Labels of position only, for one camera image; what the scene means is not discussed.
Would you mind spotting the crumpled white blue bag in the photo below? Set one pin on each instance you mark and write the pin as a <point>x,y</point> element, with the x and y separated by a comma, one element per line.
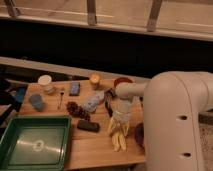
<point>91,104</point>

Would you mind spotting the yellow cup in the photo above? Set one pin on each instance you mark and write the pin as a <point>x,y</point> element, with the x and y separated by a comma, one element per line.
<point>95,81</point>

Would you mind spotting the black handled knife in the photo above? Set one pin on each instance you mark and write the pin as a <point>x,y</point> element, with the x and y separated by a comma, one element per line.
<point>109,108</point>

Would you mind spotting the red grapes bunch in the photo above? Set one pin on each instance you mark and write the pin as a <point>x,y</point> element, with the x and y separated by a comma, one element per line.
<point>77,111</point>

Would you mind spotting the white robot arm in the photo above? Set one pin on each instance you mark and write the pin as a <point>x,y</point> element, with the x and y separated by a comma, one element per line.
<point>172,102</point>

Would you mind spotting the metal fork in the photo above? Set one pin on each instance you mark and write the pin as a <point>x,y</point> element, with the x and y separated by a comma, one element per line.
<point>62,91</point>

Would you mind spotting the dark brown block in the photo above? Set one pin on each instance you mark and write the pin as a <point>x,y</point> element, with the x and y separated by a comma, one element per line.
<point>88,126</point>

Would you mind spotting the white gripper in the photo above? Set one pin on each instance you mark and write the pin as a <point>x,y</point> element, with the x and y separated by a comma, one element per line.
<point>122,115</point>

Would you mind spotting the green plastic tray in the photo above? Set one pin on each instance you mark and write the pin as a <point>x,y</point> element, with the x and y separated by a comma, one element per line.
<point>35,144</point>

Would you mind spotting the red bowl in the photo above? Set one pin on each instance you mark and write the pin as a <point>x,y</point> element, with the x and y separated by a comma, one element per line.
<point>121,80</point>

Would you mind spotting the yellow banana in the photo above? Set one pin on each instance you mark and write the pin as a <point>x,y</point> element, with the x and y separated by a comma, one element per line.
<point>119,141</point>

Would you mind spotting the white cup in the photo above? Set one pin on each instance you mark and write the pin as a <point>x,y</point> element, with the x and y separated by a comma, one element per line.
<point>45,81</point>

